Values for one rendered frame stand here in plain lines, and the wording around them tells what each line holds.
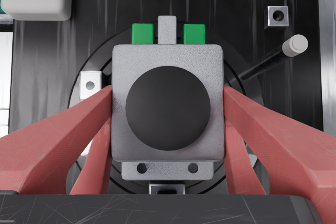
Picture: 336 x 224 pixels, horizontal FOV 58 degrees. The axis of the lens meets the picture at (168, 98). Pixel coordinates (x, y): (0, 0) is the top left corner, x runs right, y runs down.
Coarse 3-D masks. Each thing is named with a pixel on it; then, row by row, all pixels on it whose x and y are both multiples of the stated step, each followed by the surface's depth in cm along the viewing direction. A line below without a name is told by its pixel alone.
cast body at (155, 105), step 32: (160, 32) 16; (128, 64) 12; (160, 64) 12; (192, 64) 12; (128, 96) 11; (160, 96) 11; (192, 96) 11; (128, 128) 11; (160, 128) 10; (192, 128) 10; (224, 128) 12; (128, 160) 11; (160, 160) 11; (192, 160) 11
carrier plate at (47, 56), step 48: (96, 0) 24; (144, 0) 24; (192, 0) 24; (240, 0) 24; (288, 0) 24; (48, 48) 23; (96, 48) 23; (240, 48) 23; (48, 96) 23; (288, 96) 23
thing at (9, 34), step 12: (0, 0) 26; (0, 12) 26; (0, 24) 29; (12, 24) 29; (0, 36) 29; (0, 48) 29; (0, 60) 29; (0, 72) 29; (0, 84) 28; (0, 96) 28; (0, 132) 28
